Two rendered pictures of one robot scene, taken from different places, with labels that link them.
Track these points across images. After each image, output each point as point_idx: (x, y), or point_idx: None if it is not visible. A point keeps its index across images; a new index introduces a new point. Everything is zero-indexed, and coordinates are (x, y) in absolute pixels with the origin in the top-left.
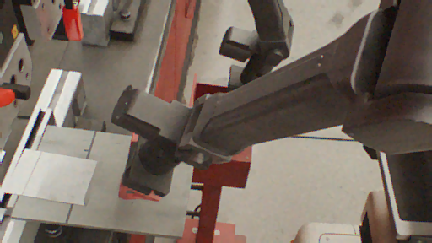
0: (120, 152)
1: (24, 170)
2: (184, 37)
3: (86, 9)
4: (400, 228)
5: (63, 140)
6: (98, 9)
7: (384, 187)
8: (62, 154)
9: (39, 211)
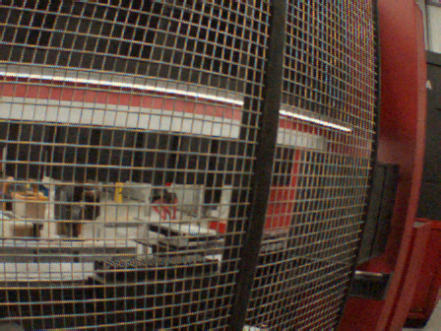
0: (163, 224)
1: (204, 231)
2: None
3: (129, 244)
4: (100, 190)
5: (183, 230)
6: (122, 242)
7: (91, 193)
8: (186, 229)
9: (205, 229)
